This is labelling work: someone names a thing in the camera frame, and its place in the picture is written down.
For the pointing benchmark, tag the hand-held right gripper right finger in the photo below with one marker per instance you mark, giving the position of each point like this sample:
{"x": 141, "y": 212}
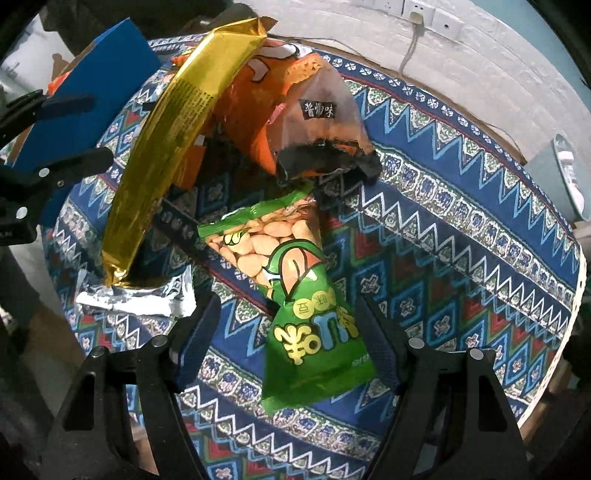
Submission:
{"x": 381, "y": 355}

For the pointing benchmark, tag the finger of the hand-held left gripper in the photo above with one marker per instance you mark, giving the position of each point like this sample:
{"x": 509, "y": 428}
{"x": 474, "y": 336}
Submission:
{"x": 78, "y": 164}
{"x": 69, "y": 105}

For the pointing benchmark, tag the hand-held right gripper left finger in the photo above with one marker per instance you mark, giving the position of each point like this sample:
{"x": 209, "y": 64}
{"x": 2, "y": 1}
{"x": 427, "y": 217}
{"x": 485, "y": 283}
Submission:
{"x": 198, "y": 346}

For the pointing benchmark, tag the cardboard box blue outside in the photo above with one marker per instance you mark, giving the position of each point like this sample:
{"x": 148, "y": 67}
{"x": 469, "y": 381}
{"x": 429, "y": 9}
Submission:
{"x": 106, "y": 69}

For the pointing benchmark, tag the silver foil snack packet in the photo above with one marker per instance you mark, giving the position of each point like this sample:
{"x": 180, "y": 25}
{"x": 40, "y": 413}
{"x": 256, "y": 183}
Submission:
{"x": 138, "y": 300}

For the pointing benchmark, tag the gold long snack packet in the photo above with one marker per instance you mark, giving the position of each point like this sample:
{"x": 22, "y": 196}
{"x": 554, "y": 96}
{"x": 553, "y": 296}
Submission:
{"x": 161, "y": 147}

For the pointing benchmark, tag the green snack bag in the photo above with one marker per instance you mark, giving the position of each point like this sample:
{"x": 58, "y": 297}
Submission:
{"x": 286, "y": 286}

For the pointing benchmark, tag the orange-red snack packet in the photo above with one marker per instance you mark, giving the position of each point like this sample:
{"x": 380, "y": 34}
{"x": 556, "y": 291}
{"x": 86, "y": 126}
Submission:
{"x": 191, "y": 161}

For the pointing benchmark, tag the orange snack bag black end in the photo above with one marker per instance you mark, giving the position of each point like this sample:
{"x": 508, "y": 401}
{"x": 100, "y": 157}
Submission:
{"x": 286, "y": 106}

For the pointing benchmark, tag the blue patterned tablecloth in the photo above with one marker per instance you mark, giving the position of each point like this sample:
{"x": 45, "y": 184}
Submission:
{"x": 438, "y": 240}

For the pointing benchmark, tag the pale blue trash bin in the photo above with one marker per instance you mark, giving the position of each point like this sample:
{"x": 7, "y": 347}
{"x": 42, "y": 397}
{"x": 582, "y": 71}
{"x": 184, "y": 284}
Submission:
{"x": 561, "y": 180}

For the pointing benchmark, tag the white wall socket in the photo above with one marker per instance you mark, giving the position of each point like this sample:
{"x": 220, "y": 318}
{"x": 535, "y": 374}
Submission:
{"x": 425, "y": 7}
{"x": 383, "y": 3}
{"x": 447, "y": 24}

